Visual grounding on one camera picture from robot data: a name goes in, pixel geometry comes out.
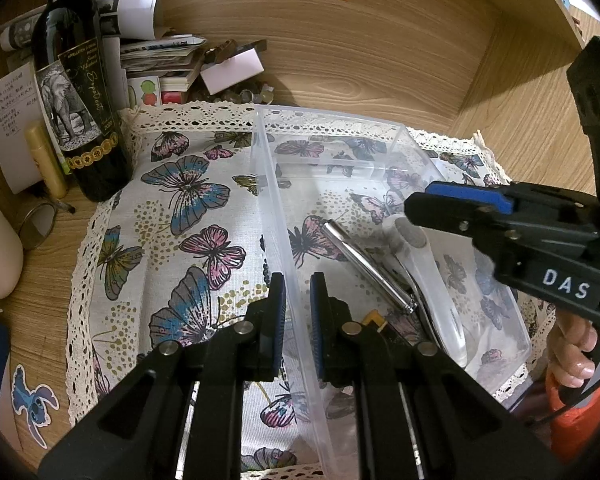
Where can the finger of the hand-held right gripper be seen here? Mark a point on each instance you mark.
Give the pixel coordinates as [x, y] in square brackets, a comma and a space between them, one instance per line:
[470, 195]
[445, 210]

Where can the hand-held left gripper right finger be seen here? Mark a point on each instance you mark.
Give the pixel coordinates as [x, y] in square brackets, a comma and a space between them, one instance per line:
[317, 325]

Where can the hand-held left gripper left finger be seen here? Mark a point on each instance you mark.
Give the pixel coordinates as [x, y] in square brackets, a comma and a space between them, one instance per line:
[278, 320]

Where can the silver metal tube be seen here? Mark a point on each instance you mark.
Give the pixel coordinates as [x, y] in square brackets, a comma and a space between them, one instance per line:
[370, 265]

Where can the white pocket tool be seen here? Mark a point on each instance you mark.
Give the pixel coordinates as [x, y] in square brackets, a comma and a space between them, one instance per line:
[440, 310]

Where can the clear plastic box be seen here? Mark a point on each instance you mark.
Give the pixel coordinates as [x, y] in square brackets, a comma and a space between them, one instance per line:
[275, 200]

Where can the person's right hand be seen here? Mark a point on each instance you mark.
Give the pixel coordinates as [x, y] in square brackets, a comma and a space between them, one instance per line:
[572, 355]

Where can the butterfly print lace cloth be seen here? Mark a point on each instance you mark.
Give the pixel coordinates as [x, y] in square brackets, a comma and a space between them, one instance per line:
[200, 200]

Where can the orange cloth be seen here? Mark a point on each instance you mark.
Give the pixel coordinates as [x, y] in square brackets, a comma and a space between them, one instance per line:
[585, 430]

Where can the wooden shelf unit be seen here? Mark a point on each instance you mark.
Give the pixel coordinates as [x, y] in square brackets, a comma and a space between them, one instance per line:
[380, 60]

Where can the dark wine bottle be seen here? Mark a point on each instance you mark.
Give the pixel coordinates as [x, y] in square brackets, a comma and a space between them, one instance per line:
[87, 160]

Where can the pale pink paper pad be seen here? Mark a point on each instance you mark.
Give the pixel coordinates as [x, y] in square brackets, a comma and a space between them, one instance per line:
[232, 72]

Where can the blue cartoon sticker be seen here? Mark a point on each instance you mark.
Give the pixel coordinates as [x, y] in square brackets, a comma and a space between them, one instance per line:
[32, 402]

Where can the green and red sticker sheet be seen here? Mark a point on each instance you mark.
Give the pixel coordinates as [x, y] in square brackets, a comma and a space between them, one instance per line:
[152, 91]

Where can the round metal-rimmed mirror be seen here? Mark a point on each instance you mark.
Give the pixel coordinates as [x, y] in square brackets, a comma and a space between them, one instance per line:
[35, 225]

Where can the beige lip balm tube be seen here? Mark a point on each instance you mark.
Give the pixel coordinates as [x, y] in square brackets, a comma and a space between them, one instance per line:
[47, 165]

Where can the stack of books and papers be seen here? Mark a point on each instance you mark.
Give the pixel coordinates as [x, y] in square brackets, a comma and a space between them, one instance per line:
[165, 55]

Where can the white handwritten note sheet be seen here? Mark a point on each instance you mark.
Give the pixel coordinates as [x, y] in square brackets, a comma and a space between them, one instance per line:
[7, 125]

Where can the rolled magazines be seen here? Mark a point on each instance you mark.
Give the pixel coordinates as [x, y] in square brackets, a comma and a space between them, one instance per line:
[130, 12]

